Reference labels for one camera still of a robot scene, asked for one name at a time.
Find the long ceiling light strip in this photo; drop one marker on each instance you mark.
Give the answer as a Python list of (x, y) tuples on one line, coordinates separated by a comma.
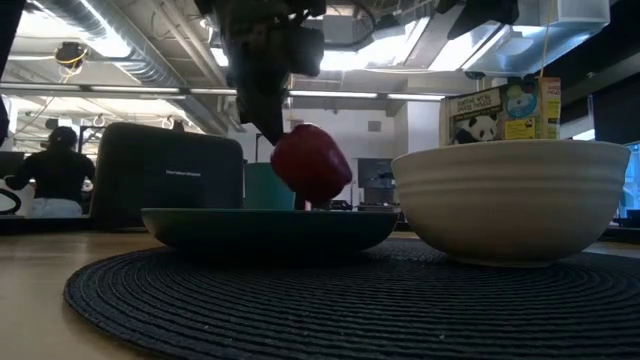
[(125, 89)]

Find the panda print cereal box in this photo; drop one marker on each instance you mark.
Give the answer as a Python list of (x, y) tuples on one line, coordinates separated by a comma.
[(500, 112)]

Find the black aluminium table frame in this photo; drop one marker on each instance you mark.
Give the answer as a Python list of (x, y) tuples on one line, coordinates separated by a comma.
[(45, 224)]

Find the round dark woven placemat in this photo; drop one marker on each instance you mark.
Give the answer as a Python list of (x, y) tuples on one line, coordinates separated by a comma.
[(350, 310)]

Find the dark background machine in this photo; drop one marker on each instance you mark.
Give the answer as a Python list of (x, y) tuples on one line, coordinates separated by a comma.
[(376, 180)]

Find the red apple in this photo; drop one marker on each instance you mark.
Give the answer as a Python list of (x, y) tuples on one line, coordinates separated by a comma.
[(310, 162)]

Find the teal green cup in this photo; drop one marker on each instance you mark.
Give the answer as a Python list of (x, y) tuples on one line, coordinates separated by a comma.
[(262, 187)]

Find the person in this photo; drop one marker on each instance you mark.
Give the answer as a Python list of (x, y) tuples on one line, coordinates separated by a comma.
[(55, 175)]

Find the dark computer monitor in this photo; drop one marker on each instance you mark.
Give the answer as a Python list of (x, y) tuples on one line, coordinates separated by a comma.
[(11, 164)]

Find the beige ceramic bowl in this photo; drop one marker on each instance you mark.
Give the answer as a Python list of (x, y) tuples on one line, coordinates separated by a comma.
[(510, 200)]

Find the silver ventilation duct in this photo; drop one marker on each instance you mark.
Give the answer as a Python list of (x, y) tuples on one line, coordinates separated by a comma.
[(145, 55)]

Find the black toaster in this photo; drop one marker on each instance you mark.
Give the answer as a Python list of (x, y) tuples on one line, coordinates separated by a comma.
[(165, 175)]

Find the dark green plate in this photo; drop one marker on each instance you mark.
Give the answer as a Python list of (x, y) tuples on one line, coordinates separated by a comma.
[(265, 230)]

